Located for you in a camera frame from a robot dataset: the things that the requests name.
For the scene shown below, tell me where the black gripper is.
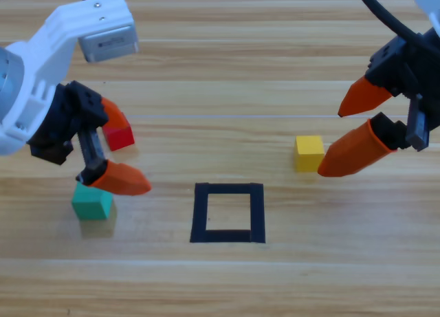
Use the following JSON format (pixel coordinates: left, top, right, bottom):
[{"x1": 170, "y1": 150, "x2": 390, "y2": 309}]
[
  {"x1": 26, "y1": 80, "x2": 153, "y2": 197},
  {"x1": 318, "y1": 27, "x2": 440, "y2": 179}
]

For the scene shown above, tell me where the red wooden block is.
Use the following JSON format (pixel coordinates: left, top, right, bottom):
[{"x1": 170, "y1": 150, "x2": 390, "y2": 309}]
[{"x1": 102, "y1": 116, "x2": 135, "y2": 152}]

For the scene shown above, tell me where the yellow wooden block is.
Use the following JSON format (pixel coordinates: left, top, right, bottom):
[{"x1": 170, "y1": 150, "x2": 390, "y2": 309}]
[{"x1": 294, "y1": 135, "x2": 326, "y2": 173}]

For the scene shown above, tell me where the green wooden block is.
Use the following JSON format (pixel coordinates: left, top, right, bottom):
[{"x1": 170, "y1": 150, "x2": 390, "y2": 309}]
[{"x1": 71, "y1": 182, "x2": 113, "y2": 221}]

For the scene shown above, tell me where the black tape square outline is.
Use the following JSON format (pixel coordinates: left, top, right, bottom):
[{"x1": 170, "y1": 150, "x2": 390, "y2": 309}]
[{"x1": 189, "y1": 182, "x2": 267, "y2": 245}]

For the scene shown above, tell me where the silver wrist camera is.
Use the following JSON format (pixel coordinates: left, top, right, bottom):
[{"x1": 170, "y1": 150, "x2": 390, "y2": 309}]
[{"x1": 78, "y1": 21, "x2": 140, "y2": 63}]

